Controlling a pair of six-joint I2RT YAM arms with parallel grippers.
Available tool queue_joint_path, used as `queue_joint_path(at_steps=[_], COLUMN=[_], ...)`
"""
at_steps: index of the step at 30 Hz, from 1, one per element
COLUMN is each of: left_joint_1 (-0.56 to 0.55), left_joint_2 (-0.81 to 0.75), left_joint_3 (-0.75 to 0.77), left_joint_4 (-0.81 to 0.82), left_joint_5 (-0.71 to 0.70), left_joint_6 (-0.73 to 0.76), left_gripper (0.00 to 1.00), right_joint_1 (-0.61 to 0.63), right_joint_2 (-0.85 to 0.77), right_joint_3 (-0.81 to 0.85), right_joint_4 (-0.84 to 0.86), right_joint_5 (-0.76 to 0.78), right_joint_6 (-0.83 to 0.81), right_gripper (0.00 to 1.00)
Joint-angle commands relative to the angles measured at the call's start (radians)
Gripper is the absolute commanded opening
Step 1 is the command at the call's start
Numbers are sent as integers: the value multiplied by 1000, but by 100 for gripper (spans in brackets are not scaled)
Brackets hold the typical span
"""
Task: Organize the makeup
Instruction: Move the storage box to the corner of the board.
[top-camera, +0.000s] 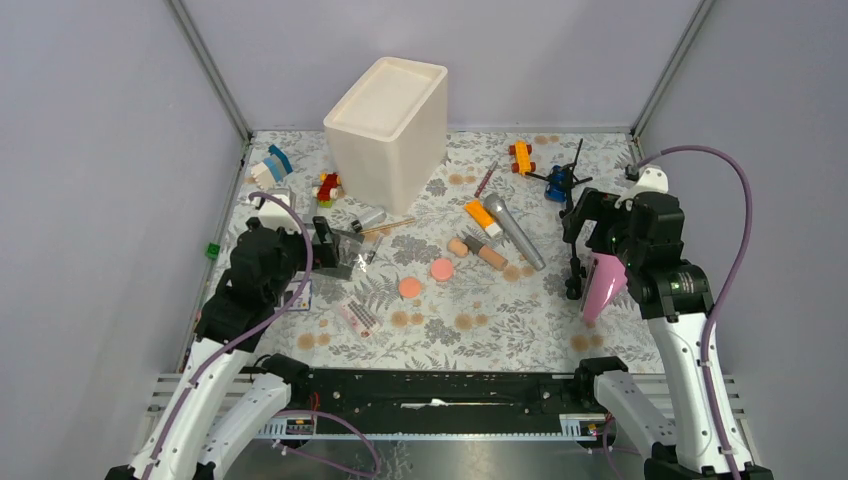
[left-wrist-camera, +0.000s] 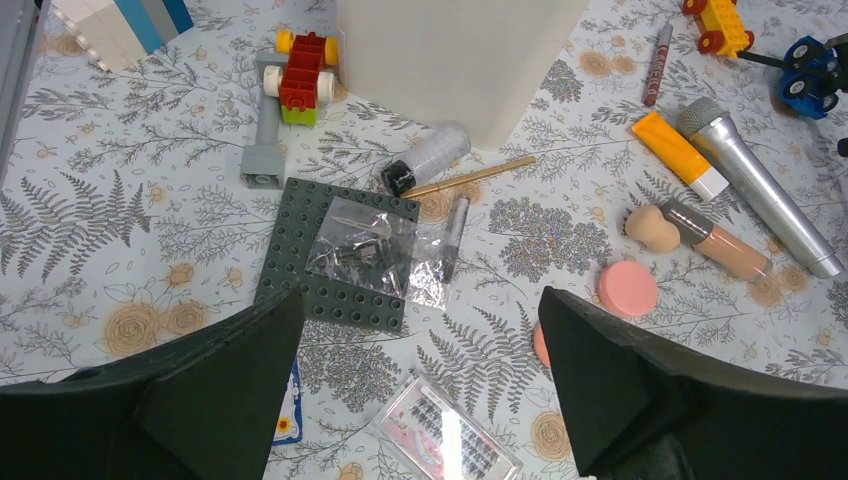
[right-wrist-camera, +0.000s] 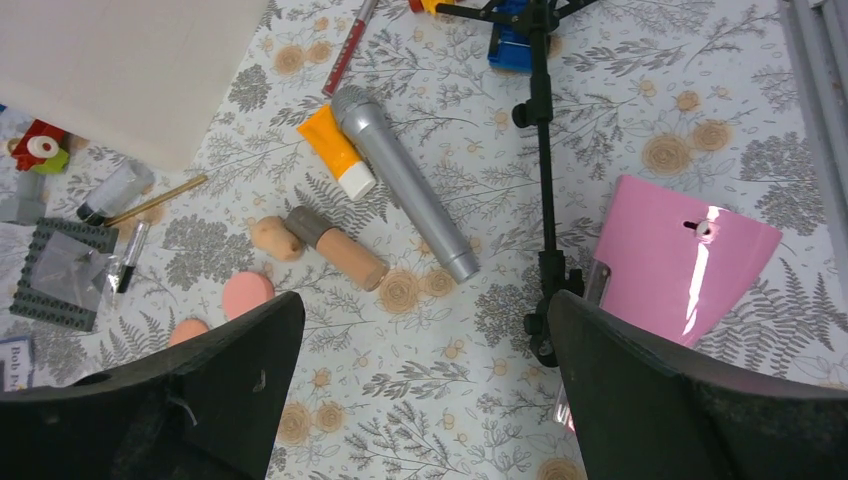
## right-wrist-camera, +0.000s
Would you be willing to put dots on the grey brick pillar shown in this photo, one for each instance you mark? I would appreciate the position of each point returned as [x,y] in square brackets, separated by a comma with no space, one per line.
[26,206]

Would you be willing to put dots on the red lip gloss tube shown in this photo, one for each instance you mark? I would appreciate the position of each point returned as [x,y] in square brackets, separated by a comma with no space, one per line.
[348,47]

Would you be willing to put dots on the red green white brick toy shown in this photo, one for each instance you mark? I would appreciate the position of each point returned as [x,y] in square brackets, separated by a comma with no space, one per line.
[40,150]

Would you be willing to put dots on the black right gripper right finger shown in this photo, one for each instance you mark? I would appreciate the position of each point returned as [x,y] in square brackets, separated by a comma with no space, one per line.
[648,408]

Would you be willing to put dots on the dark grey brick baseplate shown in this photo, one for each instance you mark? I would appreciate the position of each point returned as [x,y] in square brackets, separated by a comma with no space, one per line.
[31,304]

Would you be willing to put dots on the blue toy brick car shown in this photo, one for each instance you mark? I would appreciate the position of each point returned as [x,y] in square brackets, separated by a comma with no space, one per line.
[520,36]

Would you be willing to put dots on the beige foundation bottle grey cap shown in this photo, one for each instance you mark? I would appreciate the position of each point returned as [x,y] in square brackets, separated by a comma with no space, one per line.
[359,264]

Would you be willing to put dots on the white drawer organizer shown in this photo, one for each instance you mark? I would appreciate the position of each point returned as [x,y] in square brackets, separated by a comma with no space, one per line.
[143,78]

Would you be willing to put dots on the clear bottle black cap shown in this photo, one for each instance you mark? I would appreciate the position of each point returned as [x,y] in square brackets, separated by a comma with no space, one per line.
[115,193]

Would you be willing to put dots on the beige makeup sponge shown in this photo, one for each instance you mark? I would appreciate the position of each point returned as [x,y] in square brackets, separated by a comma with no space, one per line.
[270,235]

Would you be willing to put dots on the yellow red toy brick car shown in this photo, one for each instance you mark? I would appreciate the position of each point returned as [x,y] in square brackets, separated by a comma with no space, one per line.
[429,6]

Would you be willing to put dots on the pink round makeup puff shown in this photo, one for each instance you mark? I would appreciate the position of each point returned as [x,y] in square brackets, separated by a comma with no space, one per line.
[245,291]

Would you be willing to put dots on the clear black mascara tube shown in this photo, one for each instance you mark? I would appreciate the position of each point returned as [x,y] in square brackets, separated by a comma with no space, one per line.
[132,255]

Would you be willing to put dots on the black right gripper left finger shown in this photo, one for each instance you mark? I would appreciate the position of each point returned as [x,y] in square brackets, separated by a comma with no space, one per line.
[206,408]

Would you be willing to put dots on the pink plastic scoop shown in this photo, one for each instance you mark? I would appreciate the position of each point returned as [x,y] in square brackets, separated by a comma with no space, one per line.
[671,264]

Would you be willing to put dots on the orange white cream tube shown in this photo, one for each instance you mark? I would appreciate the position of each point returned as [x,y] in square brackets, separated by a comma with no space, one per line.
[338,154]

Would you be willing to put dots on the gold thin makeup pencil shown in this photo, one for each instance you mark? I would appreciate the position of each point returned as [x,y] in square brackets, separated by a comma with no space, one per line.
[159,200]

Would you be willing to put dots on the clear bag with tweezers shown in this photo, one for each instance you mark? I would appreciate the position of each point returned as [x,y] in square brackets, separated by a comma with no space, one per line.
[71,271]

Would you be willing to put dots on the silver toy microphone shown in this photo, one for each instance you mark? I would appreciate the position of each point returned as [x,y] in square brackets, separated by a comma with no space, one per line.
[362,120]

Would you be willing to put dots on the orange round makeup puff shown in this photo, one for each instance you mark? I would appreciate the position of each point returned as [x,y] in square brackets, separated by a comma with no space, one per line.
[186,330]

